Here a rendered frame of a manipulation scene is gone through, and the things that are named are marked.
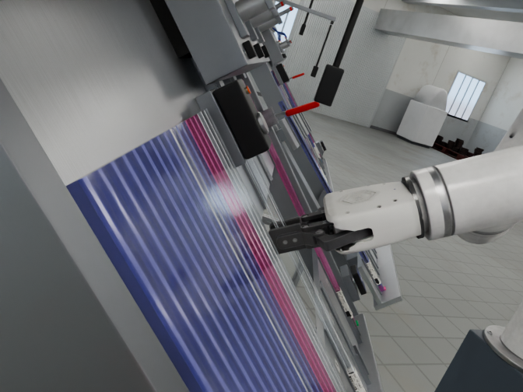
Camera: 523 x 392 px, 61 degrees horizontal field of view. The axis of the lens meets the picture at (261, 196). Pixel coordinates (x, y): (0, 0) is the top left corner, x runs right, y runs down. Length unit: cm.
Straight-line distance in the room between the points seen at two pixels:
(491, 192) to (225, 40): 32
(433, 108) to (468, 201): 1207
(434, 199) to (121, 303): 40
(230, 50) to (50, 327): 34
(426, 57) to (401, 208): 1279
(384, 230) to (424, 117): 1199
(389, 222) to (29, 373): 39
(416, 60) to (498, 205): 1257
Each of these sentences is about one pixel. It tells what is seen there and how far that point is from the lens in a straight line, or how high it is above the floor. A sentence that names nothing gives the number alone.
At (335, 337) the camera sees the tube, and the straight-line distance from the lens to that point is 62.
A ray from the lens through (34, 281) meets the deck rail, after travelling 18.
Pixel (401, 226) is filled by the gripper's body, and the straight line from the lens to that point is 51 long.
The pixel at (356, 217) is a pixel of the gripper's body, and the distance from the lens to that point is 50.
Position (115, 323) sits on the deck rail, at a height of 106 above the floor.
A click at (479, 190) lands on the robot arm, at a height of 110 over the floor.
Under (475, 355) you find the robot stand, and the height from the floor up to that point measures 66.
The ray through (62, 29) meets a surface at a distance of 28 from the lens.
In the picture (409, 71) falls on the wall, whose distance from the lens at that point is 1301.
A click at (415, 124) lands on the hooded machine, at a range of 1256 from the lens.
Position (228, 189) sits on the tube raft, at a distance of 38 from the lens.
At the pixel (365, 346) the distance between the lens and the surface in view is 88.
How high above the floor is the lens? 117
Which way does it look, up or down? 18 degrees down
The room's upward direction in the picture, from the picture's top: 19 degrees clockwise
